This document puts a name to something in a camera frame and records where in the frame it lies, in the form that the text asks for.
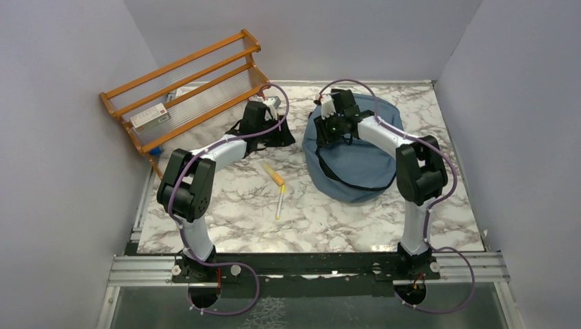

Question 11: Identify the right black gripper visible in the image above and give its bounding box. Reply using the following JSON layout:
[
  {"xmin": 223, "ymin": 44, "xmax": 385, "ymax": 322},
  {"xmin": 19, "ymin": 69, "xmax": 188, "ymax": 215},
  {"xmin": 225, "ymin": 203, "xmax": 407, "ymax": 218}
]
[{"xmin": 312, "ymin": 111, "xmax": 344, "ymax": 147}]

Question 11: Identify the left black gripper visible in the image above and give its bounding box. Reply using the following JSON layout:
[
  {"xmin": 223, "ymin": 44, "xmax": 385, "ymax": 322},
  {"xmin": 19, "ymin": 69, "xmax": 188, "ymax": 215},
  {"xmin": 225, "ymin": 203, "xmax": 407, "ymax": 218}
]
[{"xmin": 255, "ymin": 114, "xmax": 295, "ymax": 147}]

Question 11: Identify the blue backpack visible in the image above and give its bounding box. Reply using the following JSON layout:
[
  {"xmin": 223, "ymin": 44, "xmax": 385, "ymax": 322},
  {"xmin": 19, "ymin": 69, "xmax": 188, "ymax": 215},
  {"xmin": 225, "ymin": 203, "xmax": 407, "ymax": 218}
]
[{"xmin": 302, "ymin": 106, "xmax": 395, "ymax": 203}]

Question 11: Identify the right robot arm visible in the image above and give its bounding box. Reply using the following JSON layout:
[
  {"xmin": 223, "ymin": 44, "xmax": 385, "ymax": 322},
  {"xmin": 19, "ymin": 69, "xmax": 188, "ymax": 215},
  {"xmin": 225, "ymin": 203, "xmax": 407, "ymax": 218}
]
[{"xmin": 302, "ymin": 88, "xmax": 454, "ymax": 279}]

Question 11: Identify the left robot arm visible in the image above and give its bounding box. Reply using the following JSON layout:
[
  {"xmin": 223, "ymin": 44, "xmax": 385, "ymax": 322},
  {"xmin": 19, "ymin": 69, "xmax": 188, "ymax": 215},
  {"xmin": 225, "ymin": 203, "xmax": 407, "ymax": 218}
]
[{"xmin": 157, "ymin": 97, "xmax": 295, "ymax": 282}]

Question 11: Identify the orange highlighter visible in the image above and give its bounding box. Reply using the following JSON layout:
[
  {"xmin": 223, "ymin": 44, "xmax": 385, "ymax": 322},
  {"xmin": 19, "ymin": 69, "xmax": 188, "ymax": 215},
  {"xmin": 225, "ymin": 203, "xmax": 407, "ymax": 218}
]
[{"xmin": 262, "ymin": 162, "xmax": 285, "ymax": 186}]

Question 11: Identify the yellow capped pen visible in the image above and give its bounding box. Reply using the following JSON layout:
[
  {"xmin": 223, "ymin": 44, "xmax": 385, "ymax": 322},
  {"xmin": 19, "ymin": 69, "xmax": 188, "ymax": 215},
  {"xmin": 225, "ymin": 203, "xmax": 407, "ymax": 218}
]
[{"xmin": 275, "ymin": 184, "xmax": 286, "ymax": 220}]

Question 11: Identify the white box on shelf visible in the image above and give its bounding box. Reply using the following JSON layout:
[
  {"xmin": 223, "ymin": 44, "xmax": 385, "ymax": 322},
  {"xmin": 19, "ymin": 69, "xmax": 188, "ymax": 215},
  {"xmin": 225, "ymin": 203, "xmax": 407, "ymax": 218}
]
[{"xmin": 130, "ymin": 103, "xmax": 171, "ymax": 132}]

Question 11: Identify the wooden shelf rack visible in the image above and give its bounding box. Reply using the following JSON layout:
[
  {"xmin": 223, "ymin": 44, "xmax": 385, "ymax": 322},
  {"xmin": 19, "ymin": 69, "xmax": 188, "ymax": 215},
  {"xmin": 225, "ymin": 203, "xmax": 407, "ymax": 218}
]
[{"xmin": 99, "ymin": 29, "xmax": 269, "ymax": 177}]

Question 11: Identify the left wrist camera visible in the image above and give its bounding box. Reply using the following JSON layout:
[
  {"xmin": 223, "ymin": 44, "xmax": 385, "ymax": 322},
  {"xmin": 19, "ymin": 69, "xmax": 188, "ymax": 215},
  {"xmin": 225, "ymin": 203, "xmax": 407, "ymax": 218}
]
[{"xmin": 263, "ymin": 96, "xmax": 282, "ymax": 120}]

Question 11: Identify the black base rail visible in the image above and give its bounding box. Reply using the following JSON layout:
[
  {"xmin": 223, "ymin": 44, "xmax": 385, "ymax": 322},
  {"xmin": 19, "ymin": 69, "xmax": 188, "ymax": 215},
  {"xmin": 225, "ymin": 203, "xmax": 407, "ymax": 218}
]
[{"xmin": 125, "ymin": 243, "xmax": 459, "ymax": 310}]

